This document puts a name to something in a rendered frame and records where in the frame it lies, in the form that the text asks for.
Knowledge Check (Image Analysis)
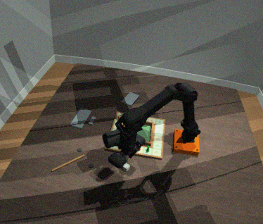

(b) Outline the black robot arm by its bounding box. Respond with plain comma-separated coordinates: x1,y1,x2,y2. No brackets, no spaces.
102,82,201,149

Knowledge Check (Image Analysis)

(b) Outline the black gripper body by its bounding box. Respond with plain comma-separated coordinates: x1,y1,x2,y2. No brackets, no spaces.
108,134,146,168

